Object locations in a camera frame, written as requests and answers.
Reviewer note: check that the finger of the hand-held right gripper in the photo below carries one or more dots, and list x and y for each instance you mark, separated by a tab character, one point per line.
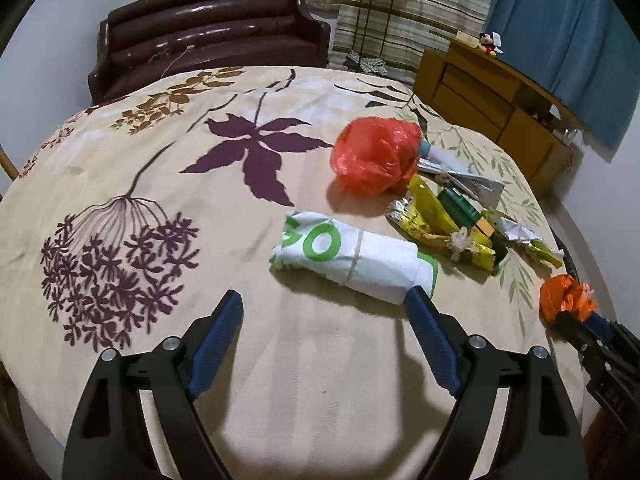
602	325
575	332

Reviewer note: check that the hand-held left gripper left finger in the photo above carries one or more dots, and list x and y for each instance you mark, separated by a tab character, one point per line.
220	345

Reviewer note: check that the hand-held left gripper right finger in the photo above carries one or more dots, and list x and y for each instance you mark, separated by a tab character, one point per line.
430	345

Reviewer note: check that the orange plastic bag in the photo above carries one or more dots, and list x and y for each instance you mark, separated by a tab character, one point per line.
562	297

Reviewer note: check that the white and green plastic bag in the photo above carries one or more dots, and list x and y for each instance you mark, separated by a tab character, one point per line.
360	260

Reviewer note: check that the silver green wrapper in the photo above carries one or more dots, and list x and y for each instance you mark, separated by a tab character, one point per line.
520	235

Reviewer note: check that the yellow wrapper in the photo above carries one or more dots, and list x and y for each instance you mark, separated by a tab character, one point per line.
425	215

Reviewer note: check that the silver tube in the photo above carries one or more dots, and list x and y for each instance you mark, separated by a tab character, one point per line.
475	187

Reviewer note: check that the white tube with teal cap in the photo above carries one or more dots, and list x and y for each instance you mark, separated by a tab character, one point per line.
442	155

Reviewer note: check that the red plastic bag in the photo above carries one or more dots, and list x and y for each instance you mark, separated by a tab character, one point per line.
375	155

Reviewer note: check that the white router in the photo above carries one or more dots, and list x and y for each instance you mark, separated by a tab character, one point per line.
570	136

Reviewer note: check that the wooden cabinet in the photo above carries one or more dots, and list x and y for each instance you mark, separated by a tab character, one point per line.
480	95

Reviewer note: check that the green checked cloth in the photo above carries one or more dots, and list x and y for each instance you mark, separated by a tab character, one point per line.
367	64

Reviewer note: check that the blue curtain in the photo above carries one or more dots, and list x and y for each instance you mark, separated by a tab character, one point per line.
565	35

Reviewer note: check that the mouse plush toy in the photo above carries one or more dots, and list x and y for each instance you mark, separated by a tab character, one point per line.
487	44

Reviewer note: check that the tissue box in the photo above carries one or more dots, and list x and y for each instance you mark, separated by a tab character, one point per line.
466	36

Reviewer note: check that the brown leather sofa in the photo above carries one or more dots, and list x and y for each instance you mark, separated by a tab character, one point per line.
210	25

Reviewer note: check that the black metal plant stand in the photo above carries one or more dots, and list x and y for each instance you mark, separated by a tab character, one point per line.
367	20

